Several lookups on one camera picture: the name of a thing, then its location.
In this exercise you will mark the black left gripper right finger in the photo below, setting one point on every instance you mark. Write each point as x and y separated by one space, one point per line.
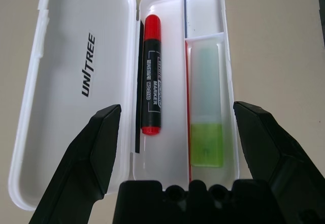
279 155

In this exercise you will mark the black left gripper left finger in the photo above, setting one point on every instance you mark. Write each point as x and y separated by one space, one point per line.
76 163

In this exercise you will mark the translucent white green eraser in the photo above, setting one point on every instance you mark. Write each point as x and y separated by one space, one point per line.
205 145

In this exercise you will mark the white plastic pencil case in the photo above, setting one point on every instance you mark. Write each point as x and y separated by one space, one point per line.
63 81

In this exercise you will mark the red black whiteboard marker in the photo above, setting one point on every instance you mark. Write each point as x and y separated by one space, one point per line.
152 56

